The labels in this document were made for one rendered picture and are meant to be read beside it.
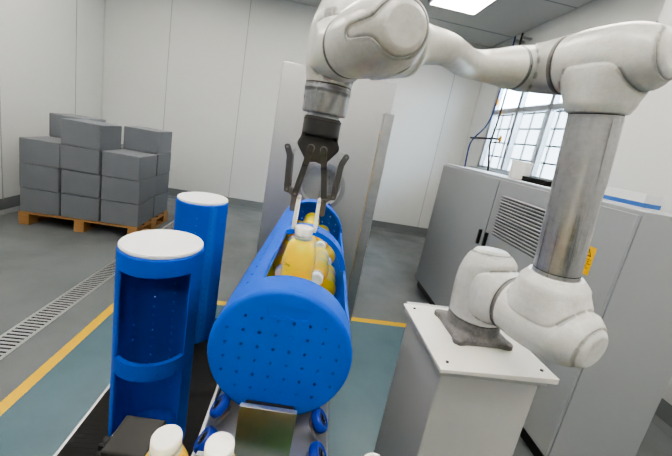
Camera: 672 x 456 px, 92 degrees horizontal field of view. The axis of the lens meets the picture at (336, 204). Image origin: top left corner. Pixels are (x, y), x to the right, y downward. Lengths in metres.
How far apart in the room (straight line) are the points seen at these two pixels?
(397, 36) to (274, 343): 0.56
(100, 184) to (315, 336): 3.81
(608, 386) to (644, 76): 1.74
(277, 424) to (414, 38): 0.65
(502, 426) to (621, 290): 1.05
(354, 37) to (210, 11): 5.65
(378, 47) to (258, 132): 5.29
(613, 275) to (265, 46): 5.21
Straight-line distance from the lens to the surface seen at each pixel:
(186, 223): 1.97
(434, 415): 1.12
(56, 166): 4.50
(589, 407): 2.33
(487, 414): 1.18
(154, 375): 1.47
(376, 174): 1.98
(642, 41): 0.86
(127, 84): 6.37
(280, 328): 0.67
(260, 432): 0.71
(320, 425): 0.78
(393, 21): 0.47
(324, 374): 0.72
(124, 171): 4.13
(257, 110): 5.73
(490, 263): 1.03
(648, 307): 2.19
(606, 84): 0.86
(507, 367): 1.07
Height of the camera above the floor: 1.53
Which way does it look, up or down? 12 degrees down
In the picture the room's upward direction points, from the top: 11 degrees clockwise
